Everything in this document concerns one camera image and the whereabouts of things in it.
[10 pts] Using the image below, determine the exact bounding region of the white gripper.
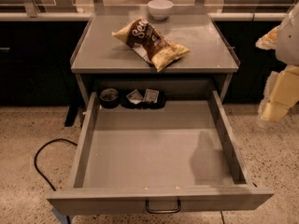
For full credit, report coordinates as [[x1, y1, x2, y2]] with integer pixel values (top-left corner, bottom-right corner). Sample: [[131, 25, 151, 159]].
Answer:
[[255, 4, 299, 128]]

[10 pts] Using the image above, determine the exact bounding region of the grey top drawer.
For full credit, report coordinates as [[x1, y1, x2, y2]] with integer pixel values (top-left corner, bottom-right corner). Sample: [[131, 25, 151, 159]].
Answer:
[[47, 91, 274, 216]]

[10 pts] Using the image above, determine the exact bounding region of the black tray with cards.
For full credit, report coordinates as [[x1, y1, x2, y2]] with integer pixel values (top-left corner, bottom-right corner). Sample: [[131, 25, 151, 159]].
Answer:
[[121, 89, 166, 109]]

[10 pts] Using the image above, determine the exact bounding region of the white bowl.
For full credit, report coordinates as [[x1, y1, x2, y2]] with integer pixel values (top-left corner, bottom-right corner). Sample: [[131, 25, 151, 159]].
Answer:
[[148, 0, 174, 21]]

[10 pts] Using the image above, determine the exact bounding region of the brown yellow chip bag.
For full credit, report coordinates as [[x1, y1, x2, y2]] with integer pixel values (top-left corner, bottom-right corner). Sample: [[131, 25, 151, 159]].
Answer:
[[111, 17, 190, 72]]

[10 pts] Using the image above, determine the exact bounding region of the black tape roll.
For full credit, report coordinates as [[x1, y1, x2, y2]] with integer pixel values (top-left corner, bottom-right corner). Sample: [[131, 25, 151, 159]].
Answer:
[[99, 88, 120, 108]]

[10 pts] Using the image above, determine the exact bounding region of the grey metal cabinet table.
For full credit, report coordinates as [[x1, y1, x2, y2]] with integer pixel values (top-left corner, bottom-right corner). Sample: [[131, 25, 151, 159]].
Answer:
[[71, 5, 239, 97]]

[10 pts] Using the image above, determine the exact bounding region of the blue tape floor marker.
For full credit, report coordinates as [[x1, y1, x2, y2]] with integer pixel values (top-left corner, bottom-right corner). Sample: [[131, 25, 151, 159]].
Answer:
[[51, 208, 72, 224]]

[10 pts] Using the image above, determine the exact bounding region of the black top drawer handle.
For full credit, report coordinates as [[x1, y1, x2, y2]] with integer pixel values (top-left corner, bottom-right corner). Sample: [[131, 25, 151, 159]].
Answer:
[[145, 198, 182, 215]]

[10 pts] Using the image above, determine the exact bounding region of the black floor cable left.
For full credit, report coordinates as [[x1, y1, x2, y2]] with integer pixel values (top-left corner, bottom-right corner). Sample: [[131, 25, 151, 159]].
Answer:
[[33, 138, 78, 192]]

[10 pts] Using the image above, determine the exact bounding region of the grey counter rail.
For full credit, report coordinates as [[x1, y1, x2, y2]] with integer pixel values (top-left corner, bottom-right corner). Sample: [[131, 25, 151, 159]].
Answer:
[[0, 13, 287, 21]]

